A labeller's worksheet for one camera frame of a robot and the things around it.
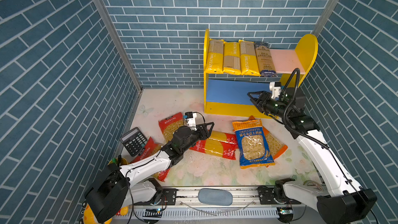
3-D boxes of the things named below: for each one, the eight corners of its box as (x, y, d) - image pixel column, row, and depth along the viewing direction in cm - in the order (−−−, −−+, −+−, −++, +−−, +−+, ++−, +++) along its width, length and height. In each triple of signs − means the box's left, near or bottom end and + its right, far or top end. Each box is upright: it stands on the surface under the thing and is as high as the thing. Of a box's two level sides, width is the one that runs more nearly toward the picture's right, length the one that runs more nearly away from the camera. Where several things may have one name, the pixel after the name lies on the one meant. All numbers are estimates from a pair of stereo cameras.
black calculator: (120, 141, 94) (118, 138, 92) (138, 128, 100) (136, 126, 97) (132, 157, 88) (130, 155, 85) (150, 143, 93) (149, 141, 91)
